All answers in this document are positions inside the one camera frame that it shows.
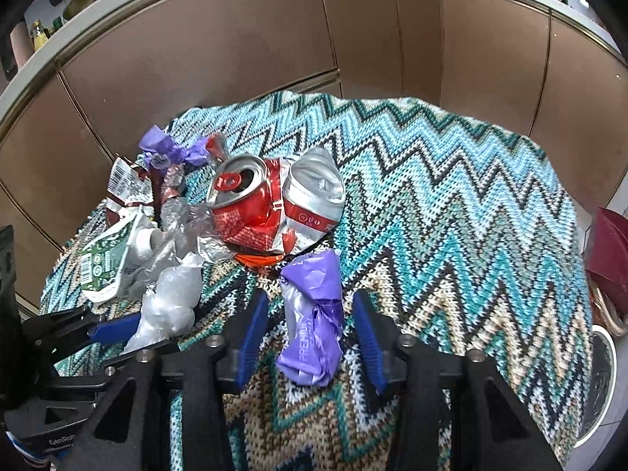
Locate large purple wrapper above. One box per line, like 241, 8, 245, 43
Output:
276, 248, 344, 387

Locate orange plastic scrap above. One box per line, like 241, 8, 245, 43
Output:
234, 250, 290, 267

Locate clear plastic bag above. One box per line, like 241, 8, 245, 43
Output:
122, 252, 204, 354

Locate crushed red drink can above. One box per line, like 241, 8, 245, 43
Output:
206, 146, 347, 256

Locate brown kitchen cabinets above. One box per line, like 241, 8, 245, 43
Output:
0, 0, 628, 305

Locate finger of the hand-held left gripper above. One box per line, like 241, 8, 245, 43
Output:
22, 305, 144, 361
34, 360, 116, 393

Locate small purple wrapper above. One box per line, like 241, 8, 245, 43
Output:
138, 125, 209, 168

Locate zigzag knitted blanket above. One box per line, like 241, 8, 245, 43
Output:
39, 91, 594, 471

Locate white kitchen countertop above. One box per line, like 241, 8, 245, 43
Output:
0, 0, 628, 123

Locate brown barcode wrapper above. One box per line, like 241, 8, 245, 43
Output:
105, 157, 158, 212

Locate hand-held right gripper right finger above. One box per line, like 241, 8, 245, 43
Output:
352, 288, 565, 471

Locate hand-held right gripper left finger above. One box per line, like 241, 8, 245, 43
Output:
64, 288, 270, 471

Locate green and white carton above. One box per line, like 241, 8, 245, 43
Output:
80, 206, 160, 303

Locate red foil wrapper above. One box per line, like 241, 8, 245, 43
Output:
154, 162, 187, 202

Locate yellow condiment bottle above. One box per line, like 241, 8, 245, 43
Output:
29, 18, 55, 52

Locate clear plastic film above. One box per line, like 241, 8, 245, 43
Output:
157, 196, 231, 266

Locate white trash bin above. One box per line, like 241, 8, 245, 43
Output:
571, 324, 619, 449

